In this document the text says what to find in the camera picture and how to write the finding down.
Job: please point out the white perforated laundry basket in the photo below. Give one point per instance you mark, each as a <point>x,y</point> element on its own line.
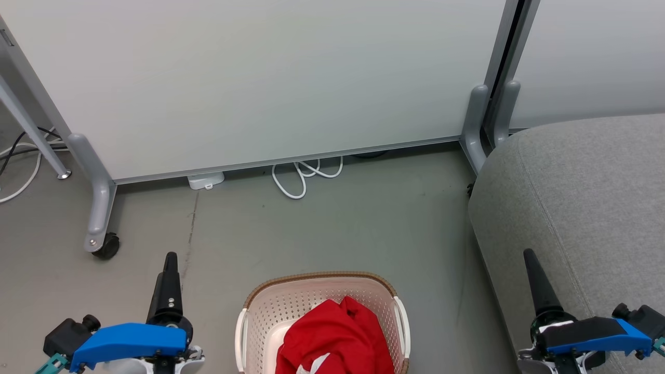
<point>270,322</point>

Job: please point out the black caster wheel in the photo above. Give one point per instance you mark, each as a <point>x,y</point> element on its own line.
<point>109,245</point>

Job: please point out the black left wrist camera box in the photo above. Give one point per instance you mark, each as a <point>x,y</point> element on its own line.
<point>65,335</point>

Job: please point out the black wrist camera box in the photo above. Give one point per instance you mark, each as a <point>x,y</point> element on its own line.
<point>641,319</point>
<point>65,335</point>

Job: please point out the narrow white partition panel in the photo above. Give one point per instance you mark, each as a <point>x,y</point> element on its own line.
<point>597,57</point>

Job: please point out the red cloth garment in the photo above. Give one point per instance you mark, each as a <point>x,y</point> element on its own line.
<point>335,337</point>

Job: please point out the teal right gripper bracket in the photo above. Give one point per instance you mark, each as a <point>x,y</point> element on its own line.
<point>660,345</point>

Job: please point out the teal gripper bracket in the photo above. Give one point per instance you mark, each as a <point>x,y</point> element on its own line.
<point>52,363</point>
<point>660,345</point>

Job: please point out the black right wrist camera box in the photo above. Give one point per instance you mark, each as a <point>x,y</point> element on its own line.
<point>641,319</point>

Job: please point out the wide white partition panel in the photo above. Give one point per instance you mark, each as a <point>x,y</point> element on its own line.
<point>260,78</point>

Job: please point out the grey metal table leg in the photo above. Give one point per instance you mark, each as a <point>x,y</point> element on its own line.
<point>31,130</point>

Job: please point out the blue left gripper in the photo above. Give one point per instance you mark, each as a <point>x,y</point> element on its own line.
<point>130,340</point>

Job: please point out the teal left gripper bracket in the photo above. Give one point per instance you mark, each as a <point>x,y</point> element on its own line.
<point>52,363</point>

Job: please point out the grey partition leg with caster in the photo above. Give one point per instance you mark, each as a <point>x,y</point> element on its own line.
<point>98,197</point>

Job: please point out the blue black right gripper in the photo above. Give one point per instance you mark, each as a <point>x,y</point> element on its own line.
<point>592,337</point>

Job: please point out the grey fabric sofa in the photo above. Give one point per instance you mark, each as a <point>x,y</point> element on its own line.
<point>582,208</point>

